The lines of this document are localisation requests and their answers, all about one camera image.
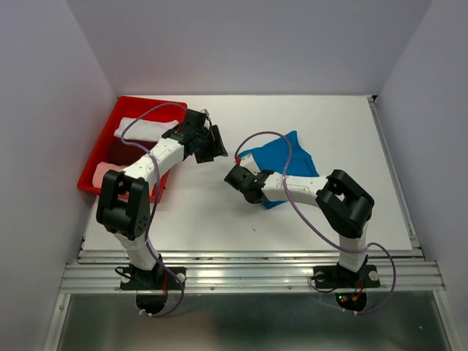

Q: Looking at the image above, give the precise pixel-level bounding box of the blue t shirt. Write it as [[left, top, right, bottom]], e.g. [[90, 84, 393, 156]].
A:
[[235, 131, 325, 209]]

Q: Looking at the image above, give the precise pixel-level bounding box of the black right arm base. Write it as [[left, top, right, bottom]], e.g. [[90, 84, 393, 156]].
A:
[[309, 257, 381, 290]]

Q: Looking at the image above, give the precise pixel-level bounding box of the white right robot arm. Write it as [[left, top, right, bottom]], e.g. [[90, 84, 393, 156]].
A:
[[224, 165, 374, 285]]

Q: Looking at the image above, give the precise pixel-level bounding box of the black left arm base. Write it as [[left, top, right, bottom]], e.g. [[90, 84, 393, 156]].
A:
[[114, 265, 182, 291]]

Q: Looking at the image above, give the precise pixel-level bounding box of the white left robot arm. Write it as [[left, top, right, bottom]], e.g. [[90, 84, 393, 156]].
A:
[[96, 109, 228, 288]]

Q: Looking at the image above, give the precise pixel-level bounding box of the white rolled t shirt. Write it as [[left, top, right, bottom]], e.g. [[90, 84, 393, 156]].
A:
[[113, 117, 178, 143]]

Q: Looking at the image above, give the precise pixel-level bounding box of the red plastic tray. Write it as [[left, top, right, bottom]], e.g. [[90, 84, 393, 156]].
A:
[[77, 97, 185, 195]]

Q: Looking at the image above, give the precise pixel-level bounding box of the maroon rolled t shirt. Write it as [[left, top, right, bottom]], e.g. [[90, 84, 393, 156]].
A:
[[107, 137, 146, 167]]

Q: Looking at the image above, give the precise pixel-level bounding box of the pink rolled t shirt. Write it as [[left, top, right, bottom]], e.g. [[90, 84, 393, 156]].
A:
[[91, 162, 127, 189]]

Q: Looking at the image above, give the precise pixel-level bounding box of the aluminium frame rail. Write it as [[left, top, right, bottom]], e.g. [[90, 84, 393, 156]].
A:
[[59, 249, 445, 294]]

